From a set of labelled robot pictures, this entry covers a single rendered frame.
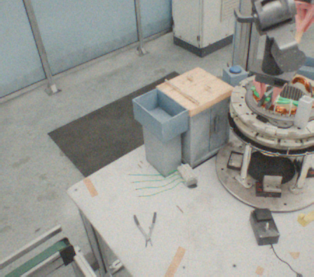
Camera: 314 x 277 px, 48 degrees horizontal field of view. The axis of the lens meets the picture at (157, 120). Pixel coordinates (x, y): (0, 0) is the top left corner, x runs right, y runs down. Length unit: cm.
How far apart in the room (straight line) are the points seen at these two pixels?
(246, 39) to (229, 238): 80
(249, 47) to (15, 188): 174
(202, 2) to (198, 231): 249
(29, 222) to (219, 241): 142
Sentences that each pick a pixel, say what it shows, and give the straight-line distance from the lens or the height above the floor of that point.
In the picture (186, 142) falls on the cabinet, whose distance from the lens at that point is 126.
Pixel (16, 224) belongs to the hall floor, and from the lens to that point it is 236.
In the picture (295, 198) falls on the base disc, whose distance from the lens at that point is 129.
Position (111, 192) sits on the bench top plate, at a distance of 130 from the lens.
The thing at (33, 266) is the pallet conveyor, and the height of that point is 76.
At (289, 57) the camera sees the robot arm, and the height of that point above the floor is 138.
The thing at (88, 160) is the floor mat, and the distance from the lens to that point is 254.
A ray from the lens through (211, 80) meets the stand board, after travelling 129.
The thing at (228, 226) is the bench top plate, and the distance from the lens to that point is 120.
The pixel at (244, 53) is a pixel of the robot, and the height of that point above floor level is 101.
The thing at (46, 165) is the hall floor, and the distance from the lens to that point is 261.
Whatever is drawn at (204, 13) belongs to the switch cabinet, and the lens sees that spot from 338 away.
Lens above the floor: 177
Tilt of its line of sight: 39 degrees down
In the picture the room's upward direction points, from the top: 4 degrees counter-clockwise
